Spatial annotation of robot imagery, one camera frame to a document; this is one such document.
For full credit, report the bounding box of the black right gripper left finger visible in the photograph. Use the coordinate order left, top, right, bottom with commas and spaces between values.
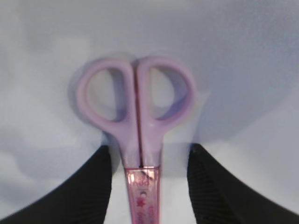
0, 145, 112, 224

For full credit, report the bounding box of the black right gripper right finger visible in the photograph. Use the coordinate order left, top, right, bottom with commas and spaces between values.
187, 143, 299, 224

